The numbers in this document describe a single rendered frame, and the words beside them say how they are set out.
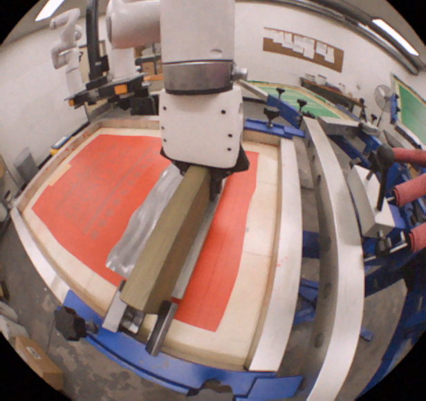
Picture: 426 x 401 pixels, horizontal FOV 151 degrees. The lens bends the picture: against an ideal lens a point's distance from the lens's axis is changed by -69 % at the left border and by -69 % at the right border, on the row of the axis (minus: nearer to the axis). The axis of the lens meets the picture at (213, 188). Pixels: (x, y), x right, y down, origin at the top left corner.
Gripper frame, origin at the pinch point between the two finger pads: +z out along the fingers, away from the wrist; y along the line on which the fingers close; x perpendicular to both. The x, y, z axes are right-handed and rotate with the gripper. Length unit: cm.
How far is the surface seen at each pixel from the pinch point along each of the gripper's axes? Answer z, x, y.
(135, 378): 102, 94, 26
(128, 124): 4.3, -25.7, 39.2
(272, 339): 2.7, 20.0, -15.0
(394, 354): 10, 34, -60
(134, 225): 5.2, 8.4, 10.4
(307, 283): 84, -12, -60
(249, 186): 6.0, -7.6, -7.2
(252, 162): 6.0, -15.7, -6.8
